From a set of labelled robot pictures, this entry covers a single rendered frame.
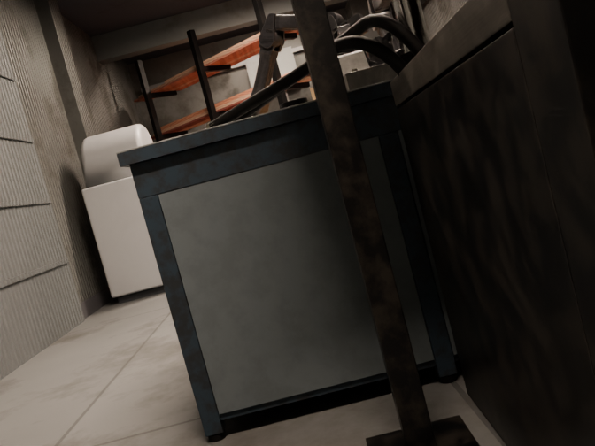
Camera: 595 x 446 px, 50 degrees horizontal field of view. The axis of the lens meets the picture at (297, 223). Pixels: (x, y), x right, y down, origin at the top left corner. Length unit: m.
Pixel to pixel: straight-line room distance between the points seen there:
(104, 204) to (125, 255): 0.44
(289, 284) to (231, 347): 0.22
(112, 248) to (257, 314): 3.70
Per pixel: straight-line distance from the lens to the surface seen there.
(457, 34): 0.95
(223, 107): 7.22
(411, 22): 1.51
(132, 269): 5.29
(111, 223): 5.29
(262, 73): 2.47
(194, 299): 1.69
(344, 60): 1.91
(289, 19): 2.43
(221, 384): 1.74
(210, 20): 7.84
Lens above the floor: 0.62
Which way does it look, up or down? 4 degrees down
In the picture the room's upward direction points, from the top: 15 degrees counter-clockwise
